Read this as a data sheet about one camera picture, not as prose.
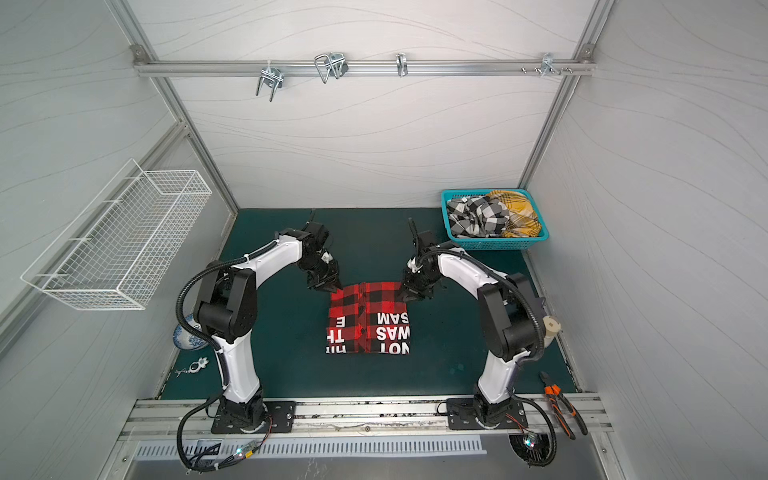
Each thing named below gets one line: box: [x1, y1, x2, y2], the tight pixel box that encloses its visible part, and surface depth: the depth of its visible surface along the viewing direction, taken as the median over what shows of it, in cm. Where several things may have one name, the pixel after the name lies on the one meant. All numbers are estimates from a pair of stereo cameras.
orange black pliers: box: [539, 370, 588, 440], surface depth 76 cm
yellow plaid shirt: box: [486, 190, 542, 238], surface depth 106 cm
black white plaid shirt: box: [447, 195, 510, 238], surface depth 107 cm
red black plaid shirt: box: [326, 282, 410, 355], surface depth 88 cm
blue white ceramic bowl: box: [173, 314, 208, 350], surface depth 86 cm
